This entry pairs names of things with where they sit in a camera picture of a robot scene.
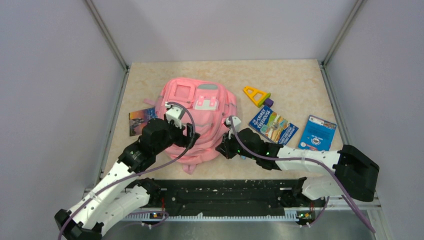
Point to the yellow toy triangle block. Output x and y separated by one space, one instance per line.
257 96

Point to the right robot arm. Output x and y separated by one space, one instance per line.
346 172

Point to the pink student backpack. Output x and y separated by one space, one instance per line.
209 103

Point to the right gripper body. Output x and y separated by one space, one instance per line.
232 148

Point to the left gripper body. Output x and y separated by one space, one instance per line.
175 135

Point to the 91-Storey Treehouse book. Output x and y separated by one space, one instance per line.
273 126

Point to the Jane Eyre book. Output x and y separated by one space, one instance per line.
139 119

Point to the blue back-cover book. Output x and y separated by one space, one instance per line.
317 135

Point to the purple toy cube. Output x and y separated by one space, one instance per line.
268 102

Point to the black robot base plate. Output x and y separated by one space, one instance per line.
271 193

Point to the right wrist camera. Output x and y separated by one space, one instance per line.
233 123

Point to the aluminium frame rail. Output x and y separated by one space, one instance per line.
107 36

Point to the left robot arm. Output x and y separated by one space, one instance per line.
97 212

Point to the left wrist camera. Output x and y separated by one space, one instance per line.
174 113

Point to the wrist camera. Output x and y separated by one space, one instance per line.
233 123
174 113

